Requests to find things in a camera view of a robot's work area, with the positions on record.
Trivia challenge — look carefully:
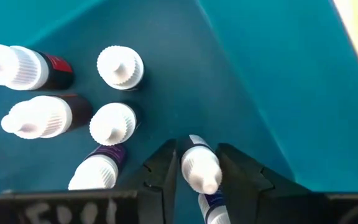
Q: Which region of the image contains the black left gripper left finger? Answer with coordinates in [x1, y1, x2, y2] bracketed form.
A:
[0, 139, 179, 224]

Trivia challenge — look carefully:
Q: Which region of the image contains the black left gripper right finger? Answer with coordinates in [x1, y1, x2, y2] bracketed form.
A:
[215, 142, 358, 224]

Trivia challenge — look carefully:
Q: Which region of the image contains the small dark food coloring bottle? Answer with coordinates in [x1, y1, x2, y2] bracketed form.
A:
[1, 94, 93, 140]
[0, 43, 75, 91]
[88, 101, 141, 146]
[68, 143, 127, 190]
[197, 188, 231, 224]
[96, 45, 145, 91]

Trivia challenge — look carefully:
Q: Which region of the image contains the small blue food coloring bottle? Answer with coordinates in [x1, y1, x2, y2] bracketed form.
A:
[180, 134, 223, 195]

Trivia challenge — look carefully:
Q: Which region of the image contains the blue plastic bin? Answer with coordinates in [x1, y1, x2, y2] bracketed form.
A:
[0, 0, 358, 224]

